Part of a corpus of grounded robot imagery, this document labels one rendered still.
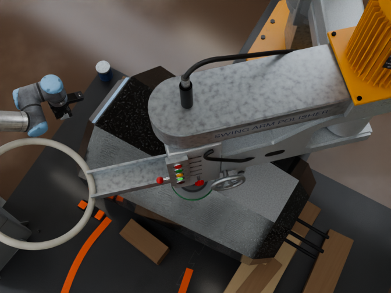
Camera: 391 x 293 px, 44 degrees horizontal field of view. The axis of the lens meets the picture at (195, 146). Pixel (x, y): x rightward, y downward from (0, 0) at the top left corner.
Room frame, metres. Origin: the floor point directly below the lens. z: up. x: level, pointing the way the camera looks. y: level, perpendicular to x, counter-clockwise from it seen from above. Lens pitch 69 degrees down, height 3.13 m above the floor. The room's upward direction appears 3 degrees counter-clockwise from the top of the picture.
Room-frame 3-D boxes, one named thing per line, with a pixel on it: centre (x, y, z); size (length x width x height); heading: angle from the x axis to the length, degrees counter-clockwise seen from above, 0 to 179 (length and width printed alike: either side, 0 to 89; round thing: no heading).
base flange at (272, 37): (1.47, -0.62, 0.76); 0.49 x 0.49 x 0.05; 58
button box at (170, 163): (0.57, 0.07, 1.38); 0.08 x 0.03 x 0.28; 101
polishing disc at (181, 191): (0.69, 0.02, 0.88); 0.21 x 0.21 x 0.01
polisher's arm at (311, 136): (0.75, -0.37, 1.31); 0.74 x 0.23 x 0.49; 101
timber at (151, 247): (0.54, 0.35, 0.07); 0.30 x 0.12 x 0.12; 50
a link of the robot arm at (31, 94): (1.01, 0.73, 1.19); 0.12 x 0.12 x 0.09; 20
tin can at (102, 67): (1.77, 0.62, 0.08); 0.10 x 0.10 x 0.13
